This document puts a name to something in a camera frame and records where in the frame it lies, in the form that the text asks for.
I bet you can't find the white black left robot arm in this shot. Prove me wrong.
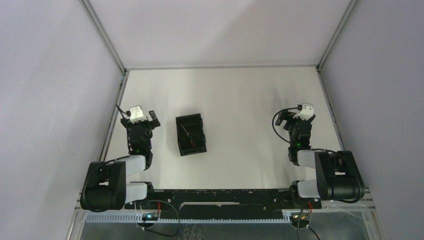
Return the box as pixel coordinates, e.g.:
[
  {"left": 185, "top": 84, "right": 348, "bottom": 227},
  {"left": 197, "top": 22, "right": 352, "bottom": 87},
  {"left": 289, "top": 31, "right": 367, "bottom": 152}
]
[{"left": 80, "top": 106, "right": 161, "bottom": 213}]

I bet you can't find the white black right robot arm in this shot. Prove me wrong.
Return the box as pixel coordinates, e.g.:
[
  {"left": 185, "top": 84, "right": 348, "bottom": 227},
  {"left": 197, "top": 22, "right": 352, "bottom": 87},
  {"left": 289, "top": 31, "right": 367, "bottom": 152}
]
[{"left": 271, "top": 107, "right": 365, "bottom": 208}]

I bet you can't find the black plastic bin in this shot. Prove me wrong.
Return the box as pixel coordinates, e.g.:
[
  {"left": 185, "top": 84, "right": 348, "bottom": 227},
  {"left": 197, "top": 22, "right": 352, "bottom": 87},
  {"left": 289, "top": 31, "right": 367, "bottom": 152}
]
[{"left": 175, "top": 113, "right": 207, "bottom": 157}]

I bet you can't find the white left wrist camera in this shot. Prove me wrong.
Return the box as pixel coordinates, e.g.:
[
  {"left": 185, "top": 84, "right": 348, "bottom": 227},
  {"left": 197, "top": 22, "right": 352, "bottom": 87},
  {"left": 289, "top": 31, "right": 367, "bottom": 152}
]
[{"left": 129, "top": 105, "right": 148, "bottom": 124}]

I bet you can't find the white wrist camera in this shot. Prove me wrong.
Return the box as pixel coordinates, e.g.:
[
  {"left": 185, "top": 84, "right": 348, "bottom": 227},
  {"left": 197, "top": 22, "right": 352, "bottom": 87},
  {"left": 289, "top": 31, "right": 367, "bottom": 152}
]
[
  {"left": 129, "top": 105, "right": 148, "bottom": 124},
  {"left": 293, "top": 103, "right": 315, "bottom": 121}
]

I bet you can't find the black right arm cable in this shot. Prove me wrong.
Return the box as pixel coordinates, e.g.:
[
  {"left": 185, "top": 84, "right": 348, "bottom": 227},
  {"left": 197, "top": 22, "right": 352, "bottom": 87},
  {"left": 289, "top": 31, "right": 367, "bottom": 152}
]
[{"left": 271, "top": 105, "right": 365, "bottom": 204}]

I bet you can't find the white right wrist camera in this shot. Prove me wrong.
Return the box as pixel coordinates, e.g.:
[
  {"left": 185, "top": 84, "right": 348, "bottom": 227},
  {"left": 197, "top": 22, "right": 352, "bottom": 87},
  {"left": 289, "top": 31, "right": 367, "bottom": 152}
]
[{"left": 293, "top": 103, "right": 315, "bottom": 121}]

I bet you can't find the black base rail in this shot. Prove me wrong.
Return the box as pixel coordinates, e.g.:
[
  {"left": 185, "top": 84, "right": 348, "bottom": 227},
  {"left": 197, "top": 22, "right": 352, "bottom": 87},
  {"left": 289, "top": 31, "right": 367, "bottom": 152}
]
[{"left": 124, "top": 188, "right": 322, "bottom": 218}]

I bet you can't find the left circuit board with wires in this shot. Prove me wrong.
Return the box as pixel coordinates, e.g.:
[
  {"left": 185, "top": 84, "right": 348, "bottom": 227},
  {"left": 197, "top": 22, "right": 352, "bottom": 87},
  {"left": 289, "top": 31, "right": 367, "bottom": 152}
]
[{"left": 133, "top": 200, "right": 181, "bottom": 238}]

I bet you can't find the circuit board with wires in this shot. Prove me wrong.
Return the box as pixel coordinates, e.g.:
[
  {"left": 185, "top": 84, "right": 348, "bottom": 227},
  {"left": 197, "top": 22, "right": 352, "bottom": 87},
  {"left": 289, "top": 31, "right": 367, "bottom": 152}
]
[
  {"left": 133, "top": 200, "right": 181, "bottom": 238},
  {"left": 290, "top": 201, "right": 321, "bottom": 240}
]

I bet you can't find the right circuit board with wires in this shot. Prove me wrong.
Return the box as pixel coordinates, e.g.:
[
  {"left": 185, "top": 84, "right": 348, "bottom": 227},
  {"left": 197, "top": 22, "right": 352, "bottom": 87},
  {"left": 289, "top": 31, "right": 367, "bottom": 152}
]
[{"left": 290, "top": 201, "right": 321, "bottom": 240}]

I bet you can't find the white slotted cable duct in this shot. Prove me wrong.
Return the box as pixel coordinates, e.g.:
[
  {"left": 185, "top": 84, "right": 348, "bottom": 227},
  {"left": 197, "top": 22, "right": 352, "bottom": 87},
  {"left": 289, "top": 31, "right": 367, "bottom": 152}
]
[{"left": 85, "top": 212, "right": 291, "bottom": 224}]

